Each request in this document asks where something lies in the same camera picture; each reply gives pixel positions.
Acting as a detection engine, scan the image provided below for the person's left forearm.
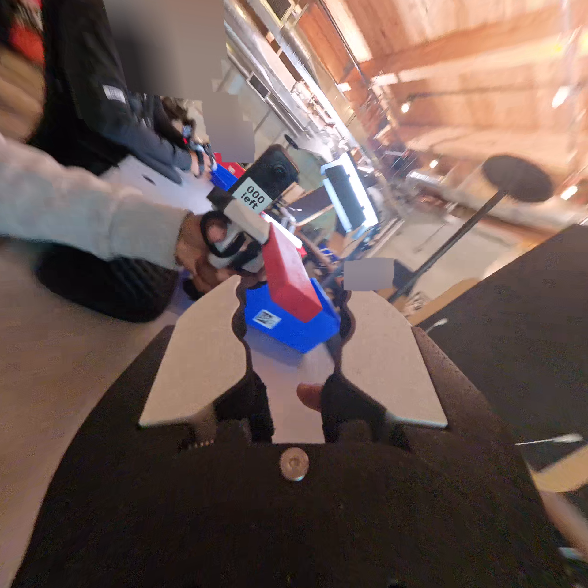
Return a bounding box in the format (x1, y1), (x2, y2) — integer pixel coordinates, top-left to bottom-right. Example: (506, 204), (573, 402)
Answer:
(0, 133), (191, 272)

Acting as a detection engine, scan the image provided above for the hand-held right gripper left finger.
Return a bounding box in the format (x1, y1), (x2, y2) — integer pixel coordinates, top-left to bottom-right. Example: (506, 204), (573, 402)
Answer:
(139, 276), (258, 440)

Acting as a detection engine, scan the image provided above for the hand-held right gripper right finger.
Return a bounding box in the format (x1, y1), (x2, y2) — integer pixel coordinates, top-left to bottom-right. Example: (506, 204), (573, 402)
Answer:
(330, 289), (448, 440)

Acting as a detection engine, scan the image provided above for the medium blue storage bin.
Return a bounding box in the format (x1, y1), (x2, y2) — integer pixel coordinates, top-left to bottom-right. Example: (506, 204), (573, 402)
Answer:
(211, 163), (245, 191)

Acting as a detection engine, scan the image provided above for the red rectangular block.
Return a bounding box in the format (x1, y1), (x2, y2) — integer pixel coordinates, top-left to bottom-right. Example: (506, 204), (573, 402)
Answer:
(262, 224), (323, 323)

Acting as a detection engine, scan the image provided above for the person's right hand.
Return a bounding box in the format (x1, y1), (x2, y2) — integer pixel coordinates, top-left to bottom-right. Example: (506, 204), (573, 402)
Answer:
(297, 383), (323, 413)

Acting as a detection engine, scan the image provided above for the blue plastic bin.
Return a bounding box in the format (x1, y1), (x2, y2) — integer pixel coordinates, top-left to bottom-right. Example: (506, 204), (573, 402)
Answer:
(243, 278), (341, 354)

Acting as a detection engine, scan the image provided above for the slanted black panel board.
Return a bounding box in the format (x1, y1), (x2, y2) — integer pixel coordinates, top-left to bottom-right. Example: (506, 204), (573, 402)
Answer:
(285, 186), (336, 227)

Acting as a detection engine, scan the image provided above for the LED light panel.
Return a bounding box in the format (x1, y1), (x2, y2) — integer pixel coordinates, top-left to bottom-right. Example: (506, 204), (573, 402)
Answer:
(321, 152), (380, 232)

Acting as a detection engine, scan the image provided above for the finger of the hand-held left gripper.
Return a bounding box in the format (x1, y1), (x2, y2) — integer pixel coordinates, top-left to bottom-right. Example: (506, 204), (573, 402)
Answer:
(223, 199), (271, 245)

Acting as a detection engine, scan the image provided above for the black perforated armrest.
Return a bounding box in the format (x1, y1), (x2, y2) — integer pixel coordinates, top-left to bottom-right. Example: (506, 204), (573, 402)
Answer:
(37, 243), (181, 323)

